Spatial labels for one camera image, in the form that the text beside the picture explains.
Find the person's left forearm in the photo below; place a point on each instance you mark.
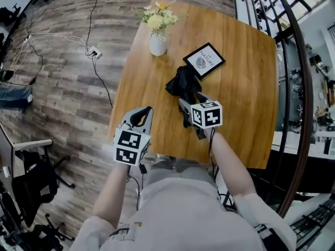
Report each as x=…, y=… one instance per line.
x=112, y=192

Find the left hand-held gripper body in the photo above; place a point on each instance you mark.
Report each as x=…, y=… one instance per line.
x=131, y=146

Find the person's white shirt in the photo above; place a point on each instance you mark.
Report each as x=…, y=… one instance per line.
x=178, y=218

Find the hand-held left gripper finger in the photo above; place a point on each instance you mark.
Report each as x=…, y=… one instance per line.
x=149, y=120
x=132, y=113

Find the black umbrella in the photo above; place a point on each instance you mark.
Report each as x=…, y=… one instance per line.
x=184, y=84

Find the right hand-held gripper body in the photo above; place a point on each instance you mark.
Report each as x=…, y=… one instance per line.
x=208, y=115

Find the person's right forearm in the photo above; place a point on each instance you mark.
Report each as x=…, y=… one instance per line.
x=230, y=163

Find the dark metal railing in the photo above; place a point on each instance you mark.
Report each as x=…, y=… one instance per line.
x=301, y=61

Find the white power strip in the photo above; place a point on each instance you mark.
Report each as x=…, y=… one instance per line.
x=94, y=52

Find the black office chair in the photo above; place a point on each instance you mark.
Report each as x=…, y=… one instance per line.
x=10, y=14
x=36, y=184

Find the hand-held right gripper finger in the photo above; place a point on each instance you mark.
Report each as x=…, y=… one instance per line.
x=185, y=106
x=203, y=97

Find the yellow and white flowers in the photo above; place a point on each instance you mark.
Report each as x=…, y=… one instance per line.
x=159, y=16

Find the white ribbed vase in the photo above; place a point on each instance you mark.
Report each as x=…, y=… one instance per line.
x=157, y=44

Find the person's grey trousers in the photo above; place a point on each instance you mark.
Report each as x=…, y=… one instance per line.
x=180, y=170

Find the black framed picture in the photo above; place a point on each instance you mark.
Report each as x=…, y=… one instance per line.
x=204, y=60

